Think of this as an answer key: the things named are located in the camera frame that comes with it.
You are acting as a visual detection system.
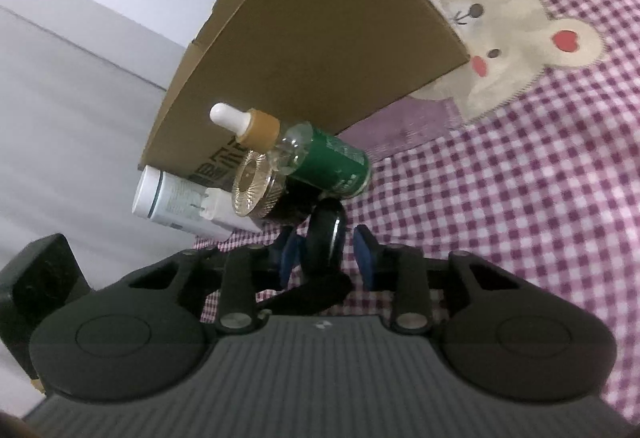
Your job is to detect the white plastic bottle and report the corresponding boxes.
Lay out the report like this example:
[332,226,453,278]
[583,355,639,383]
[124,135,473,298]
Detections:
[131,166,211,234]

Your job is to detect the gold lid cosmetic jar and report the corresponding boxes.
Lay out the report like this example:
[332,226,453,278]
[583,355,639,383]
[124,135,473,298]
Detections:
[231,152,321,225]

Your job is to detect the white charger plug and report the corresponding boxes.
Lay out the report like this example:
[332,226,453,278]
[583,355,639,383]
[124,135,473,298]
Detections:
[187,188,263,241]

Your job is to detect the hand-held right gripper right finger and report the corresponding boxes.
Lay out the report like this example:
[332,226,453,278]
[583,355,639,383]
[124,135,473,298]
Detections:
[352,225,526,335]

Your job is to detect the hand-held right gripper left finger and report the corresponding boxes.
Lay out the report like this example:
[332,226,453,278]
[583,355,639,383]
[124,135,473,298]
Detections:
[127,237,303,333]

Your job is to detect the brown cardboard box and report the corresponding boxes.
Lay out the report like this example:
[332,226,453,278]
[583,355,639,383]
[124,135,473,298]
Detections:
[137,0,472,191]

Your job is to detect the green dropper bottle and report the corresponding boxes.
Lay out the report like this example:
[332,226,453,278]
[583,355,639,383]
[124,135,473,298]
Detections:
[210,102,371,199]

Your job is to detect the purple checkered tablecloth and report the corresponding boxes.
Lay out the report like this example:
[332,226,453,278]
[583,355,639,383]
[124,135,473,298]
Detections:
[192,0,640,354]

